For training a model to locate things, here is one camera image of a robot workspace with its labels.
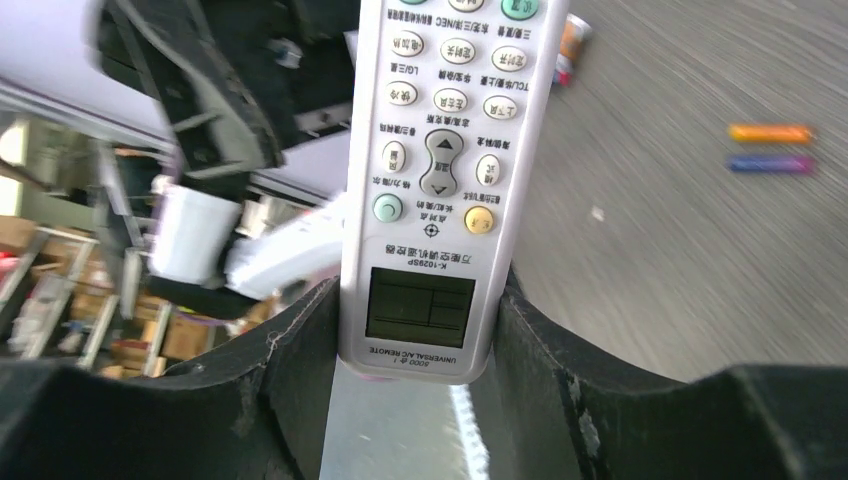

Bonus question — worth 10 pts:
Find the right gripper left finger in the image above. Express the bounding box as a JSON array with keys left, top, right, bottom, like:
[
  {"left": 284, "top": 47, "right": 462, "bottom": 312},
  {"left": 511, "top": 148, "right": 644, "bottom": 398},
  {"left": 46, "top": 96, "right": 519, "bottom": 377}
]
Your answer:
[{"left": 1, "top": 279, "right": 339, "bottom": 479}]

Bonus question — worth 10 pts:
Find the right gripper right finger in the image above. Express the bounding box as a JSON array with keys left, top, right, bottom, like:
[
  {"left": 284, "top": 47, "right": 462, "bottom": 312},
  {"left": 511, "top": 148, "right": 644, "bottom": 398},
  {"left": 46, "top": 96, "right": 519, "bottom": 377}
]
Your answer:
[{"left": 470, "top": 277, "right": 847, "bottom": 480}]

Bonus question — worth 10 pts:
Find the small white remote control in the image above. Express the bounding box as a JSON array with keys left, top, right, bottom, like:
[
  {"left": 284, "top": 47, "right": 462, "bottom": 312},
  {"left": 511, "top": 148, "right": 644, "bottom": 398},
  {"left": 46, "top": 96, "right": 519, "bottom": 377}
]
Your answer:
[{"left": 338, "top": 0, "right": 569, "bottom": 384}]

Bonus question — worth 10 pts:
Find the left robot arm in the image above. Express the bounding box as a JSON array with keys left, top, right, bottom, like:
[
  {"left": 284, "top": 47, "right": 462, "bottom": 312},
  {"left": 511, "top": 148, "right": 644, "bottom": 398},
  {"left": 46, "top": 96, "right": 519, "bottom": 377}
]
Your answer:
[{"left": 95, "top": 1, "right": 360, "bottom": 320}]

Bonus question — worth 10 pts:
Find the purple blue battery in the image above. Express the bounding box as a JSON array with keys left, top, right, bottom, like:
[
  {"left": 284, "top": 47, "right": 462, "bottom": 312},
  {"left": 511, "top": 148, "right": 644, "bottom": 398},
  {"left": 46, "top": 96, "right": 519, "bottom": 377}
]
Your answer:
[{"left": 726, "top": 154, "right": 816, "bottom": 174}]

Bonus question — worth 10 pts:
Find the orange battery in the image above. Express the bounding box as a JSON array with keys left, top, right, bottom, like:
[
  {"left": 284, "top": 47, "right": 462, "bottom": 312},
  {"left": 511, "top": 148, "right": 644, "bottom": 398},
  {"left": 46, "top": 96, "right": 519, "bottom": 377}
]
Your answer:
[{"left": 727, "top": 124, "right": 815, "bottom": 145}]

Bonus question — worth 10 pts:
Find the small toy figure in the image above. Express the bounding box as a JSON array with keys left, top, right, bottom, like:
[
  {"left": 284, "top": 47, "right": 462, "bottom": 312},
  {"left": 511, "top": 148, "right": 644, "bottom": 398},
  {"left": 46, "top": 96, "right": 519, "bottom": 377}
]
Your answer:
[{"left": 552, "top": 13, "right": 593, "bottom": 86}]

